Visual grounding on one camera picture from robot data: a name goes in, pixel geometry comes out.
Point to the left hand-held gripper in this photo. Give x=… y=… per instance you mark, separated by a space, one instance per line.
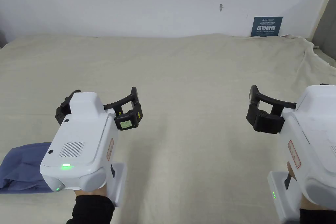
x=84 y=134

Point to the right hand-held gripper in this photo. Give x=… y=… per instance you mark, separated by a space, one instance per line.
x=315 y=134

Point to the person's right forearm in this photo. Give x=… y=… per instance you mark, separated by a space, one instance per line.
x=320 y=217

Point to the person's left forearm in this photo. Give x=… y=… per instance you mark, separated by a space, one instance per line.
x=92 y=209

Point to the person's left hand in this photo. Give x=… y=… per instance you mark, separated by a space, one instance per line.
x=92 y=192

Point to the person's right hand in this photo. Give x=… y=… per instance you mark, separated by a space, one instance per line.
x=305 y=204

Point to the blue garment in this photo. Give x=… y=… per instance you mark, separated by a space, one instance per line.
x=23 y=166

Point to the bed with beige sheet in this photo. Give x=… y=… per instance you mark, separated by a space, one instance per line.
x=183 y=82

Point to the dark blue sign card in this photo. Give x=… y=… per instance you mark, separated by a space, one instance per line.
x=266 y=26

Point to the grey padded headboard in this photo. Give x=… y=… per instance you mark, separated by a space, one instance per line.
x=326 y=37

